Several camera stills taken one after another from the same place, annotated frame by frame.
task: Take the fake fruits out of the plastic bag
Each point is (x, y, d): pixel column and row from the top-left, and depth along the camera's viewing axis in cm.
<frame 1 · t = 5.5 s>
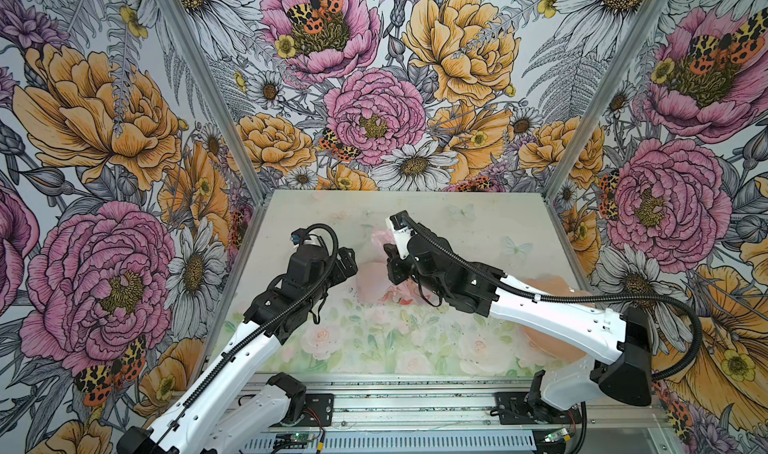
left hand: (339, 268, 76), fingers open
right hand: (388, 256, 71), fingers closed
pink plastic bag: (374, 289, 75), point 21 cm above the table

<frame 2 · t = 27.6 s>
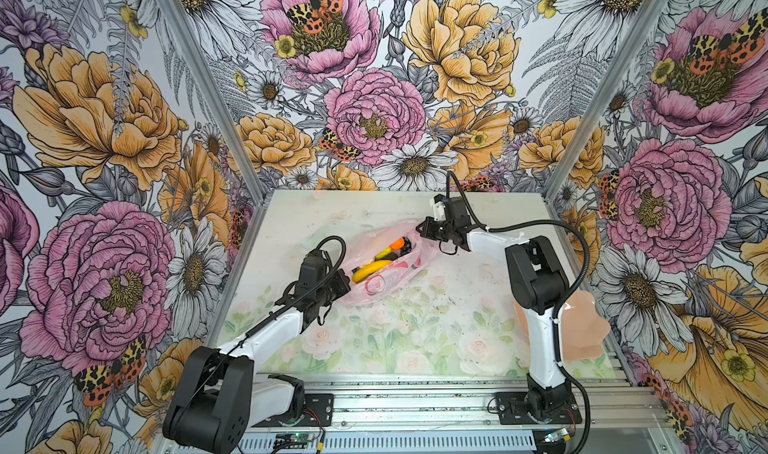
left hand: (349, 286, 89), fingers closed
right hand: (418, 233, 103), fingers closed
yellow fake banana: (359, 274, 95), point 6 cm above the table
orange fake carrot: (398, 244, 103), point 6 cm above the table
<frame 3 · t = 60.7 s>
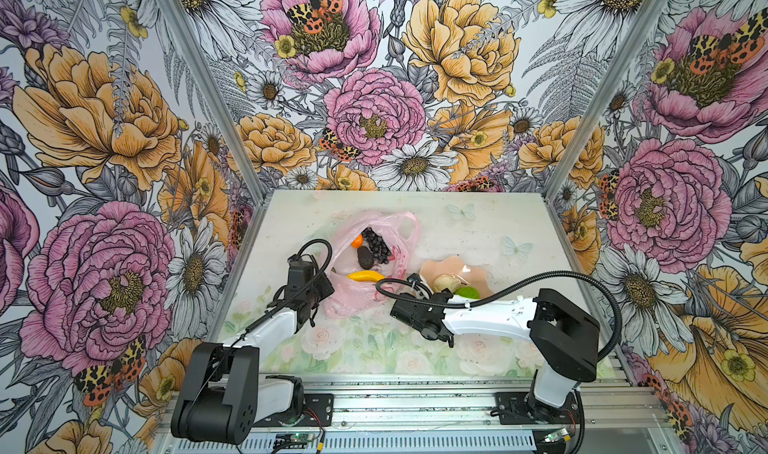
left hand: (327, 289, 92), fingers closed
right hand: (445, 309, 86), fingers open
pink plastic bag: (347, 297, 93), point 3 cm above the table
yellow fake banana: (366, 275, 98), point 3 cm above the table
orange fake carrot: (357, 242, 106), point 4 cm above the table
dark fake grapes: (378, 247, 104), point 4 cm above the table
beige fake garlic: (446, 281, 92), point 7 cm above the table
dark fake avocado: (366, 259, 100), point 5 cm above the table

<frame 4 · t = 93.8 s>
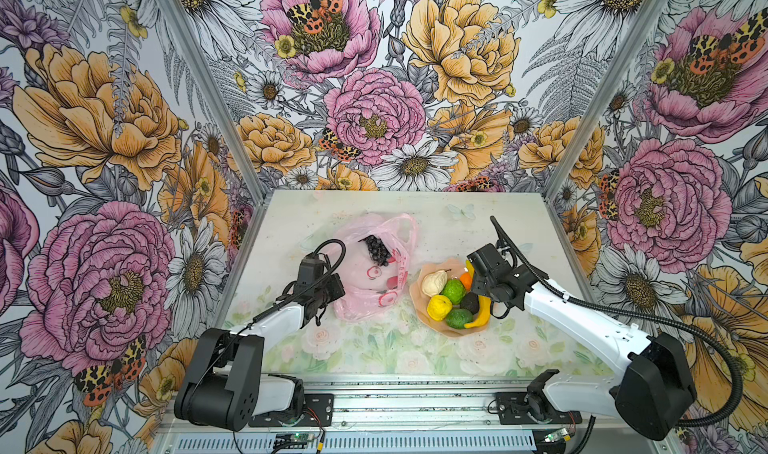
left hand: (341, 292, 92), fingers closed
right hand: (489, 291, 84), fingers open
yellow fake banana: (482, 317, 83), point 9 cm above the table
orange fake carrot: (466, 279, 88), point 11 cm above the table
beige fake garlic: (434, 282, 90), point 9 cm above the table
green fake lime: (458, 318, 84), point 8 cm above the table
yellow fake lemon: (439, 307, 87), point 7 cm above the table
